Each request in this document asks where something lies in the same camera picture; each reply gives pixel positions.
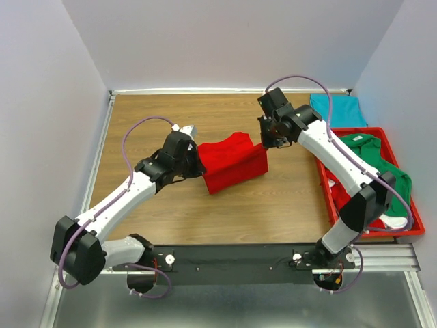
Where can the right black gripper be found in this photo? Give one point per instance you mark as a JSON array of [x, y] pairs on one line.
[[267, 141]]

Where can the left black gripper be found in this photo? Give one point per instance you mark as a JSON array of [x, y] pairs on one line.
[[199, 169]]

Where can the red t-shirt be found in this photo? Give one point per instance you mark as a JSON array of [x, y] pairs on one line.
[[232, 161], [339, 194]]

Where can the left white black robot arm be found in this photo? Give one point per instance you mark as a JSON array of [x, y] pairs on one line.
[[80, 247]]

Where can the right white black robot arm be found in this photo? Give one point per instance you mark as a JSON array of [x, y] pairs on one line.
[[370, 191]]

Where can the folded blue t-shirt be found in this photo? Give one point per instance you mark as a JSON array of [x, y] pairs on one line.
[[346, 111]]

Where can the green t-shirt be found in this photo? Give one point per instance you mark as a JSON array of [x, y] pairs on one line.
[[368, 148]]

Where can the red t-shirt in bin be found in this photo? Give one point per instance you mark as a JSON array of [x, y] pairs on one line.
[[339, 194]]

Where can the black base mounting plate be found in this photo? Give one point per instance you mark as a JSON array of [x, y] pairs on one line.
[[238, 264]]

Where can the white t-shirt in bin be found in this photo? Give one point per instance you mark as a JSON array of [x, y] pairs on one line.
[[392, 223]]

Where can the red plastic bin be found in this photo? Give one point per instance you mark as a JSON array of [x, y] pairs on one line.
[[377, 228]]

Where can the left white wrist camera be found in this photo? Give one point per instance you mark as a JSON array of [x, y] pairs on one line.
[[189, 130]]

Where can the aluminium rail frame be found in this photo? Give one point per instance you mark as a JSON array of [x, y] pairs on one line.
[[381, 258]]

